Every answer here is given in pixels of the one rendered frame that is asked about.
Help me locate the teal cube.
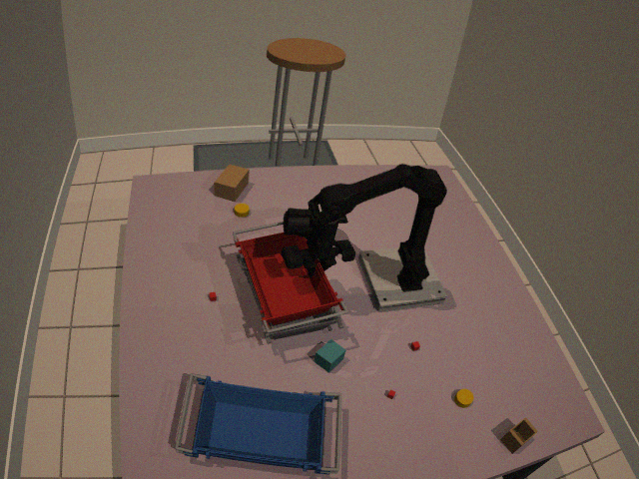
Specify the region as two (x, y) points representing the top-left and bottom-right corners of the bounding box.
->
(314, 339), (346, 373)

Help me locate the yellow cylinder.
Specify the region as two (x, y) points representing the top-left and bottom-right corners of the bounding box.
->
(235, 204), (249, 217)
(454, 389), (474, 408)

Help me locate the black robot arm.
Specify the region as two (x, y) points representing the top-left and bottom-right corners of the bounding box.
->
(284, 164), (447, 292)

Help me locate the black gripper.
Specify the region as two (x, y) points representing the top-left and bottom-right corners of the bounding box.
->
(281, 232), (355, 277)

